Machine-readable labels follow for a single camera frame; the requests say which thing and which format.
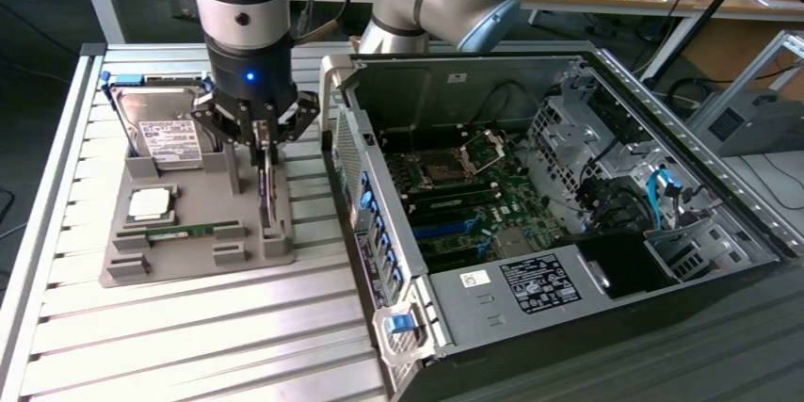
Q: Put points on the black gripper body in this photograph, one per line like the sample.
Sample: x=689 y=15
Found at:
x=251 y=72

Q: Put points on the graphics card with metal bracket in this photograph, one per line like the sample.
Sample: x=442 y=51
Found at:
x=269 y=195

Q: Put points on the open black PC case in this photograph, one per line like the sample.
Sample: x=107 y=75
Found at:
x=346 y=129

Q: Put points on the silver hard disk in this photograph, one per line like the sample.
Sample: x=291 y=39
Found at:
x=151 y=115

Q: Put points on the blue disk caddy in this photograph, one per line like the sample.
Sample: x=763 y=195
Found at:
x=129 y=78

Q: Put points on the grey parts rack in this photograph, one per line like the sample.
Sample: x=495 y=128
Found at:
x=202 y=204

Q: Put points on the silver CPU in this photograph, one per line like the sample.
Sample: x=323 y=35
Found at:
x=151 y=204

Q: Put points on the green RAM stick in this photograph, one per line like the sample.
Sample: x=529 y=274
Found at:
x=182 y=231

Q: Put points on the CPU socket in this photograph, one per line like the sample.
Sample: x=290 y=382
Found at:
x=443 y=169

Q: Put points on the metal socket cover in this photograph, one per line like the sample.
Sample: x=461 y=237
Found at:
x=466 y=153

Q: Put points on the black RAM stick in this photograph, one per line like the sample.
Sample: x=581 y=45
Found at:
x=453 y=204

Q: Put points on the blue expansion slot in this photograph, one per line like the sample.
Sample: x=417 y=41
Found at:
x=441 y=230

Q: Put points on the green motherboard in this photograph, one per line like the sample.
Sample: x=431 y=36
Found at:
x=522 y=204

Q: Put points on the grey chipset heatsink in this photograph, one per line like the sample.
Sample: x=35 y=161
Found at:
x=514 y=242

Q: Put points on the metal drive cage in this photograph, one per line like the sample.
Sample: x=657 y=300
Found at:
x=569 y=166

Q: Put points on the blue case latch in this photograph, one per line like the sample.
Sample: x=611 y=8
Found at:
x=399 y=324

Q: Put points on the grey power supply unit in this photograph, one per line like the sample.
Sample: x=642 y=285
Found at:
x=478 y=308

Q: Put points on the black slanted pole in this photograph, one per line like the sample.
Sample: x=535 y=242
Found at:
x=710 y=16

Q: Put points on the grey disk bay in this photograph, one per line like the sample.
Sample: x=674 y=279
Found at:
x=691 y=251

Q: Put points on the grey machine housing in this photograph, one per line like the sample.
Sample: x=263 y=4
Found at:
x=754 y=124

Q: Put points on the aluminium profile frame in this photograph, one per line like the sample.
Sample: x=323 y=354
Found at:
x=775 y=49

